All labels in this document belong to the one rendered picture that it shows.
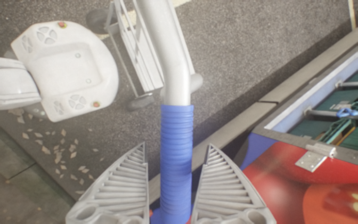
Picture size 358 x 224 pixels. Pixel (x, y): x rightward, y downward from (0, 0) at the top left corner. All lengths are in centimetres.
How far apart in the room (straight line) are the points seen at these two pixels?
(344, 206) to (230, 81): 134
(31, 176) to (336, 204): 178
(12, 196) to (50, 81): 96
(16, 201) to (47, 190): 20
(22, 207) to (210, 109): 183
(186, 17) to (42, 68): 125
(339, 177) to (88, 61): 138
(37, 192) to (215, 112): 175
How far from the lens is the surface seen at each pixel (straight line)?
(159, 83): 137
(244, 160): 94
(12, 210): 178
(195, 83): 22
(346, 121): 140
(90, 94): 102
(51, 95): 118
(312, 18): 303
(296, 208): 75
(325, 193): 79
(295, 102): 139
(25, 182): 165
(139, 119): 137
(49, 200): 167
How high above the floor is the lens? 135
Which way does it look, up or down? 70 degrees down
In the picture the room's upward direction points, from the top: 110 degrees clockwise
